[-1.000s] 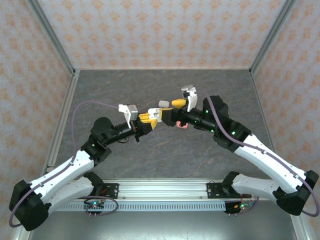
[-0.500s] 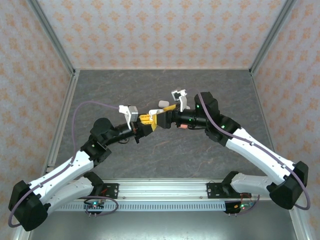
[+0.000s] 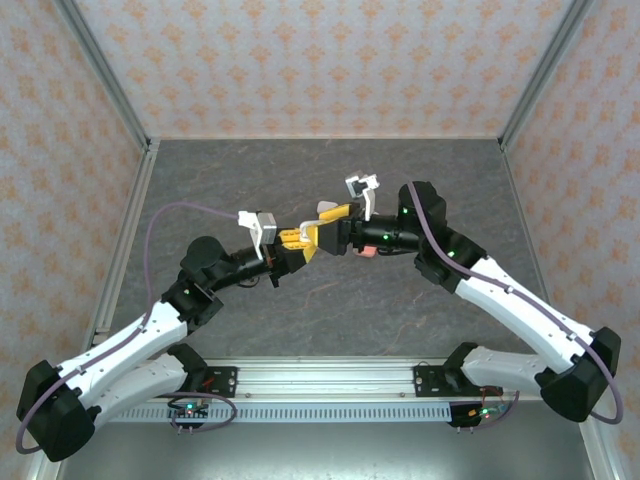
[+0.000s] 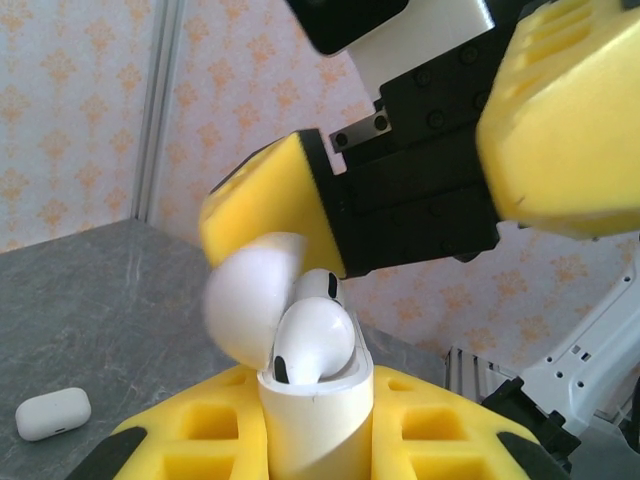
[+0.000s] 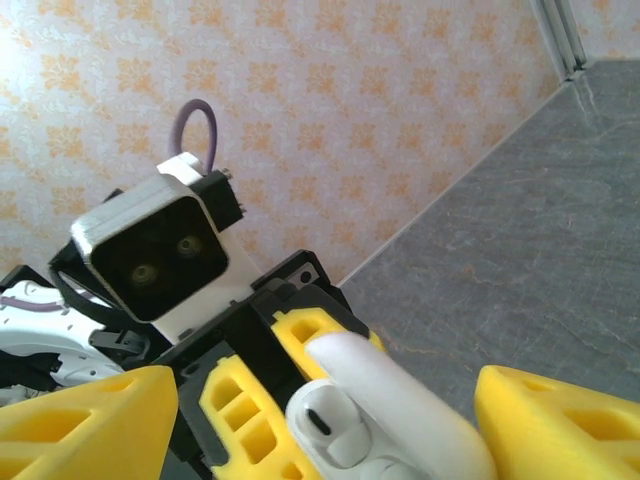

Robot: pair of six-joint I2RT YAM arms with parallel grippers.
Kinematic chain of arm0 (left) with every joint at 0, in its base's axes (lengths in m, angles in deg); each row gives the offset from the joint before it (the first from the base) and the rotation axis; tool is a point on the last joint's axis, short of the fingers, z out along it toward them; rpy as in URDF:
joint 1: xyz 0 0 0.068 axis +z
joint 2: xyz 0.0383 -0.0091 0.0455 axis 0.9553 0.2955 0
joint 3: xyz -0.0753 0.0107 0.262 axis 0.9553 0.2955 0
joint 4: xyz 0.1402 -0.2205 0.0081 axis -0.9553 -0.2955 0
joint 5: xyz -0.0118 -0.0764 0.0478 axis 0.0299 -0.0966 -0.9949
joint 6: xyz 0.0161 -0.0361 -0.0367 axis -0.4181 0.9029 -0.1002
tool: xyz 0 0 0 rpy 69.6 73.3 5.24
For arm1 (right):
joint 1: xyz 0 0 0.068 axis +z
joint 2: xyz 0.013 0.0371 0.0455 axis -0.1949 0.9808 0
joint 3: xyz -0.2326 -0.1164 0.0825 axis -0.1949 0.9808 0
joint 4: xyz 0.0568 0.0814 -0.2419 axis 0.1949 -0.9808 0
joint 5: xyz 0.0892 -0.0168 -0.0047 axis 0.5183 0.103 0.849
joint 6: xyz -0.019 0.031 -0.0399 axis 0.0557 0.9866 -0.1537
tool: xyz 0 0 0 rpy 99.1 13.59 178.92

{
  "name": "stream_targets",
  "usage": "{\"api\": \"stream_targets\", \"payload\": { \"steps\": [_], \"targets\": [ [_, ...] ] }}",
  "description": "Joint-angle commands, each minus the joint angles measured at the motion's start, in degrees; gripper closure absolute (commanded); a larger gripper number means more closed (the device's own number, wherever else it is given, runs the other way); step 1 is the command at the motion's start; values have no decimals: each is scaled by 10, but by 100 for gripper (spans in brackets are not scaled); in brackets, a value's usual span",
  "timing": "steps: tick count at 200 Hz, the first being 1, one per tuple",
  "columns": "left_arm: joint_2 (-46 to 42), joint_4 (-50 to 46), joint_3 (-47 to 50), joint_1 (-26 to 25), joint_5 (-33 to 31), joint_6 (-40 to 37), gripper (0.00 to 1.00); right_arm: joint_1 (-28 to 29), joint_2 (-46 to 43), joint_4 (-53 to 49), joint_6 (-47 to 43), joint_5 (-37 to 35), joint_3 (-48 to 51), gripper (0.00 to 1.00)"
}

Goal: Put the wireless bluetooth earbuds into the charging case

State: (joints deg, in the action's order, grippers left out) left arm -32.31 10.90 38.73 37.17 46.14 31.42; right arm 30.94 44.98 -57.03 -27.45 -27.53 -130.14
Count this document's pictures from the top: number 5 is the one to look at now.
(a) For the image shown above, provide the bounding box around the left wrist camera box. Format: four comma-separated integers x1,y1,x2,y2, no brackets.
69,152,261,346

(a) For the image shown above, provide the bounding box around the aluminium frame post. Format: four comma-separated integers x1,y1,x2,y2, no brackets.
529,0,589,84

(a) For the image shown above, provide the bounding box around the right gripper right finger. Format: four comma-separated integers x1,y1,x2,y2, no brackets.
473,364,640,480

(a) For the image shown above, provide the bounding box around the white earbud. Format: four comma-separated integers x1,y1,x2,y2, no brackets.
287,379,374,469

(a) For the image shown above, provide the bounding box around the white earbud charging case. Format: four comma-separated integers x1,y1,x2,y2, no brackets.
284,332,499,480

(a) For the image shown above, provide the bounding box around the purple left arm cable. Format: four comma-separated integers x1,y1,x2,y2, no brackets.
0,98,220,316

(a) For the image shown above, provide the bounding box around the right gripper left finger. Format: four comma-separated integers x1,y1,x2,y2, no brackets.
0,364,180,480

